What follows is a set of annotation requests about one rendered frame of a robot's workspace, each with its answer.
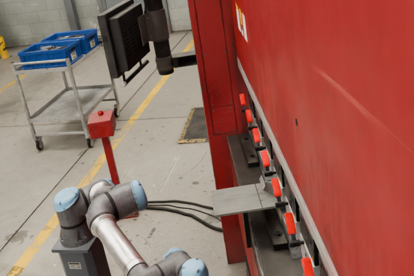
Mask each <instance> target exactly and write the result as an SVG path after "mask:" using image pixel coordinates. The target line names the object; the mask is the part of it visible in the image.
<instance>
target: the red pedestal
mask: <svg viewBox="0 0 414 276"><path fill-rule="evenodd" d="M87 126H88V130H89V134H90V137H91V139H98V138H102V143H103V148H104V151H105V156H106V159H107V163H108V168H109V171H110V176H111V179H112V182H113V183H114V185H116V184H120V179H119V175H118V171H117V167H116V163H115V158H114V154H113V150H112V145H111V142H110V136H114V133H115V128H116V121H115V116H114V112H113V110H108V111H104V112H103V111H102V110H100V111H98V112H96V113H91V115H90V118H89V121H88V123H87ZM132 217H139V212H137V213H134V214H132V215H130V216H128V217H126V218H124V219H128V218H132Z"/></svg>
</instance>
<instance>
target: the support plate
mask: <svg viewBox="0 0 414 276"><path fill-rule="evenodd" d="M256 187H257V189H258V193H257V191H256ZM256 187H255V185H254V184H251V185H244V186H239V187H232V188H227V189H219V190H212V191H211V197H212V202H213V210H214V217H222V216H229V215H234V214H241V213H248V212H253V211H260V210H265V209H272V208H276V207H275V202H277V199H276V198H275V196H274V194H272V193H269V192H266V191H263V190H262V187H261V183H258V184H256ZM258 194H259V197H260V199H261V200H263V201H261V203H262V206H261V203H260V201H259V197H258ZM262 207H263V208H262Z"/></svg>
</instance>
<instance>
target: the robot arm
mask: <svg viewBox="0 0 414 276"><path fill-rule="evenodd" d="M53 203H54V209H55V212H56V214H57V218H58V220H59V224H60V242H61V244H62V246H64V247H66V248H76V247H79V246H83V245H85V244H87V243H88V242H89V241H91V240H92V238H93V237H94V236H95V237H98V238H99V239H100V241H101V242H102V243H103V245H104V246H105V247H106V249H107V251H108V252H109V253H110V255H111V256H112V258H113V259H114V260H115V262H116V263H117V265H118V267H119V268H120V269H121V271H122V272H123V273H124V275H125V276H209V272H208V269H207V267H206V264H205V262H204V261H203V260H201V259H197V258H193V259H192V258H191V257H190V256H189V255H188V254H187V253H186V252H185V251H183V250H182V249H180V248H177V247H174V248H171V249H169V250H168V251H167V252H166V253H165V254H164V256H163V260H162V261H160V262H158V263H156V264H154V265H152V266H150V267H149V266H148V265H147V263H146V262H145V261H144V259H143V258H142V256H141V255H140V254H139V253H138V252H137V250H136V249H135V248H134V246H133V245H132V243H131V242H130V241H129V240H128V238H127V237H126V236H125V234H124V233H123V232H122V230H121V229H120V228H119V227H118V225H117V224H116V222H117V221H119V220H121V219H124V218H126V217H128V216H130V215H132V214H134V213H137V212H139V211H142V210H143V209H145V208H146V207H147V206H148V200H147V196H146V194H145V191H144V188H143V186H142V184H141V183H140V182H139V181H138V180H133V181H130V182H128V183H126V184H116V185H114V183H113V182H112V181H111V180H110V179H108V178H104V179H100V180H98V181H97V182H94V183H91V184H89V185H86V186H84V187H81V188H80V189H78V188H76V187H68V188H65V189H63V190H61V191H60V192H59V193H58V194H57V195H56V196H55V197H54V200H53ZM86 214H87V218H86Z"/></svg>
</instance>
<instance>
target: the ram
mask: <svg viewBox="0 0 414 276"><path fill-rule="evenodd" d="M230 2H231V8H232V18H233V28H234V34H235V44H236V50H237V57H238V59H239V61H240V64H241V66H242V68H243V70H244V72H245V75H246V77H247V78H248V81H249V83H250V85H251V88H252V90H253V92H254V94H255V96H256V98H257V100H258V102H259V105H260V107H261V109H262V112H263V114H264V116H265V118H266V120H267V122H268V124H269V127H270V129H271V131H272V133H273V135H274V137H275V140H276V141H277V144H278V146H279V148H280V151H281V153H282V155H283V157H284V159H285V161H286V163H287V166H288V168H289V170H290V172H291V175H292V176H293V179H294V181H295V183H296V185H297V187H298V190H299V192H300V194H301V196H302V199H303V200H304V202H305V204H306V207H307V209H308V211H309V214H310V216H311V218H312V220H313V222H314V224H315V226H316V229H317V231H318V233H319V235H320V238H321V239H322V241H323V244H324V246H325V248H326V250H327V253H328V255H329V257H330V259H331V261H332V263H333V265H334V268H335V270H336V272H337V274H338V276H414V0H230ZM236 4H237V6H238V13H239V19H240V11H239V8H240V10H241V20H242V25H241V21H240V29H241V31H240V30H239V28H238V19H237V9H236ZM242 13H243V14H244V16H245V24H246V35H247V41H248V43H247V42H246V40H245V35H244V29H243V35H242V28H243V18H242ZM238 67H239V69H240V72H241V74H242V77H243V79H244V81H245V83H246V86H247V88H248V90H249V92H250V94H251V97H252V99H253V102H254V104H255V106H256V108H257V111H258V113H259V116H260V117H261V120H262V122H263V124H264V127H265V129H266V131H267V133H268V136H269V138H270V141H271V143H272V145H273V147H274V150H275V152H276V154H277V156H278V159H279V161H280V163H281V166H282V168H283V170H284V172H285V175H286V177H287V179H288V182H289V183H290V186H291V189H292V191H293V193H294V195H295V197H296V200H297V202H298V205H299V207H300V209H301V211H302V214H303V216H304V218H305V220H306V222H307V225H308V227H309V230H310V232H311V234H312V236H313V239H314V241H315V244H316V245H317V248H318V250H319V253H320V255H321V257H322V259H323V262H324V264H325V266H326V268H327V271H328V273H329V275H330V276H333V274H332V272H331V269H330V267H329V265H328V263H327V260H326V258H325V256H324V254H323V251H322V249H321V247H320V245H319V243H318V240H317V238H316V236H315V233H314V231H313V229H312V227H311V225H310V222H309V220H308V218H307V216H306V214H305V211H304V209H303V207H302V204H301V202H300V200H299V198H298V196H297V193H296V191H295V189H294V187H293V184H292V182H291V180H290V178H289V175H288V173H287V171H286V169H285V167H284V164H283V162H282V159H281V158H280V155H279V154H278V151H277V149H276V146H275V144H274V142H273V140H272V138H271V135H270V133H269V131H268V128H267V126H266V124H265V122H264V120H263V117H262V115H261V112H260V111H259V109H258V106H257V104H256V102H255V99H254V97H253V95H252V93H251V91H250V88H249V86H248V84H247V82H246V79H245V77H244V75H243V73H242V70H241V68H240V66H239V64H238Z"/></svg>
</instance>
